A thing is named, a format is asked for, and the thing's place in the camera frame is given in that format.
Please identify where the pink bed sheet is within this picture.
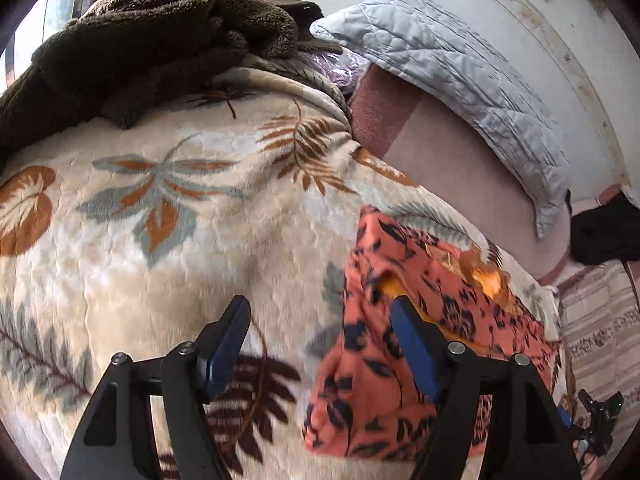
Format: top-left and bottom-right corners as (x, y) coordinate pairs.
(347, 62), (571, 281)

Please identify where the window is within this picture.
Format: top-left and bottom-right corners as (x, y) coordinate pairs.
(0, 0), (106, 86)

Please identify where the purple plastic bag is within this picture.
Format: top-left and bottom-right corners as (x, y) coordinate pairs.
(300, 45), (371, 96)

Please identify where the dark brown fleece blanket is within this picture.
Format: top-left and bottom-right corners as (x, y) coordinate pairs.
(0, 0), (326, 161)

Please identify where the black cloth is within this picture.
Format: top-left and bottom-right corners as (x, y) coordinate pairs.
(570, 190), (640, 266)

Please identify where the cream leaf-print blanket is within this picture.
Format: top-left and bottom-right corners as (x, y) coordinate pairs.
(0, 52), (566, 480)

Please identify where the striped patterned cloth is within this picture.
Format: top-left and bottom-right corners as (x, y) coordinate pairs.
(557, 260), (640, 461)

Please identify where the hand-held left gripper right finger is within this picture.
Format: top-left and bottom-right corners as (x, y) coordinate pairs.
(391, 296), (583, 480)

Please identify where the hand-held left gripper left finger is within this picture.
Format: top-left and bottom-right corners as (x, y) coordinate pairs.
(59, 296), (252, 480)

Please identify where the orange floral garment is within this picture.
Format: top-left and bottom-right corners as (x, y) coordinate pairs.
(302, 205), (563, 461)

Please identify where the grey quilted pillow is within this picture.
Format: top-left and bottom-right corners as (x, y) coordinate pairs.
(310, 0), (573, 241)

